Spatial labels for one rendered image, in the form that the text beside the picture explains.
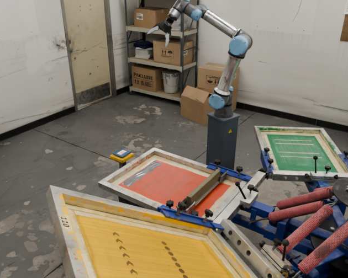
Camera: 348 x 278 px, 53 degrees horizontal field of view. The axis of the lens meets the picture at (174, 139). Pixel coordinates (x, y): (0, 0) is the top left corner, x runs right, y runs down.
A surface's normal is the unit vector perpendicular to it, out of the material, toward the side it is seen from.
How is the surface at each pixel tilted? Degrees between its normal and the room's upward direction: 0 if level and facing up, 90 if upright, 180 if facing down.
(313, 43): 90
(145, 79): 90
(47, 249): 0
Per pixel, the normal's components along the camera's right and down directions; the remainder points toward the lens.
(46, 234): 0.00, -0.90
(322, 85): -0.57, 0.36
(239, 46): -0.40, 0.29
